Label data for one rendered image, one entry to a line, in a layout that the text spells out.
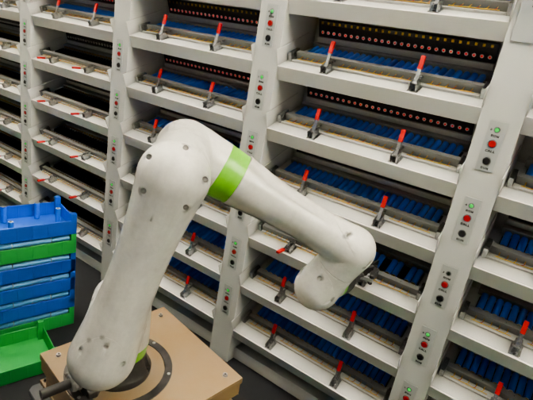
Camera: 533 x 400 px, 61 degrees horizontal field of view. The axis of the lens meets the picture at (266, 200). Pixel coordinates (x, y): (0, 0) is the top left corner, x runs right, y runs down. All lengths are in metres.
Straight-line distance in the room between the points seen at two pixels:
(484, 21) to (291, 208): 0.64
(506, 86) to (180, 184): 0.81
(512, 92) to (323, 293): 0.64
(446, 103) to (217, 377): 0.90
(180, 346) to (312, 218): 0.56
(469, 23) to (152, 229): 0.88
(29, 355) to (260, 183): 1.24
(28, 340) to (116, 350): 1.08
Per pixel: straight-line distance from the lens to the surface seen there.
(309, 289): 1.04
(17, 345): 1.95
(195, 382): 1.21
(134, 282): 0.82
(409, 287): 1.41
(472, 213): 1.25
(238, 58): 1.53
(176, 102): 1.73
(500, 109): 1.21
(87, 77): 2.14
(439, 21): 1.26
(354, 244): 0.99
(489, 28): 1.24
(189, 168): 0.72
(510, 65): 1.21
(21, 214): 1.96
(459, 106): 1.23
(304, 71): 1.39
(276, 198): 0.92
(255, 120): 1.49
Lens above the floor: 1.18
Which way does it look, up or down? 19 degrees down
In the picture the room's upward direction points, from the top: 10 degrees clockwise
